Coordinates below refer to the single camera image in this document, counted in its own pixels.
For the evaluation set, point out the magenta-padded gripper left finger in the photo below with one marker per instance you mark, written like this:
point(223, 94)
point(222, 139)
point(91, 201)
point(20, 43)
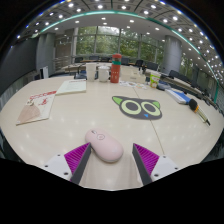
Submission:
point(76, 159)

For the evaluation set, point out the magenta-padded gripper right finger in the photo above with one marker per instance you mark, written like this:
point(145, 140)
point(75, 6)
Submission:
point(146, 160)

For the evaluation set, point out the pink computer mouse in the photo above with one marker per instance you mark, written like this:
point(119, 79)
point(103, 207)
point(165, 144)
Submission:
point(105, 146)

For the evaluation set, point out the grey cat-face mouse pad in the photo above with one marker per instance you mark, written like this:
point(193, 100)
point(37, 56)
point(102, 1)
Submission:
point(137, 108)

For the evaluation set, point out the red and white magazine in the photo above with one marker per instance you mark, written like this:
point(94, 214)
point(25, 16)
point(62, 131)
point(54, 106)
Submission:
point(36, 108)

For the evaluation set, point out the blue and white book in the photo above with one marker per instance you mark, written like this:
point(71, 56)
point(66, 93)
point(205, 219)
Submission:
point(178, 96)

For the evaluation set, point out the white printed paper booklet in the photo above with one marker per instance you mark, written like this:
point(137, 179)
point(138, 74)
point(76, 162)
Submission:
point(71, 86)

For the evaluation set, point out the black conference desk unit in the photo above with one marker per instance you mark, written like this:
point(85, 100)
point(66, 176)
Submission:
point(163, 86)

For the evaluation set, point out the green and white drink cup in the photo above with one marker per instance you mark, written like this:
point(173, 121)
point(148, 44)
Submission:
point(154, 81)

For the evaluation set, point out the black gooseneck microphone base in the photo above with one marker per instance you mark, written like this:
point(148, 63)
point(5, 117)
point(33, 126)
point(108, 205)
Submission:
point(80, 76)

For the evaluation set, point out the beige cardboard box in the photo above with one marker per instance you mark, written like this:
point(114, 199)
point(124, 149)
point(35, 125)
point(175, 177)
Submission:
point(133, 76)

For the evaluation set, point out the white lidded mug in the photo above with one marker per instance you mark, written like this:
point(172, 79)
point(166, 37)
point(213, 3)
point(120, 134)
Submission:
point(103, 74)

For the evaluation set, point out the white floor appliance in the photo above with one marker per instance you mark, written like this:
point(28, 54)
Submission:
point(44, 72)

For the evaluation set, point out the red thermos bottle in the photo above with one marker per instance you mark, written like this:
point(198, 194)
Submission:
point(116, 70)

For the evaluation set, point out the dark office chairs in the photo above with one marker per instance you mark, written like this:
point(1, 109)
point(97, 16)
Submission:
point(138, 62)

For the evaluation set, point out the ceiling lights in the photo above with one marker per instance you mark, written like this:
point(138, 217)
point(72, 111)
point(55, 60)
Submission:
point(100, 6)

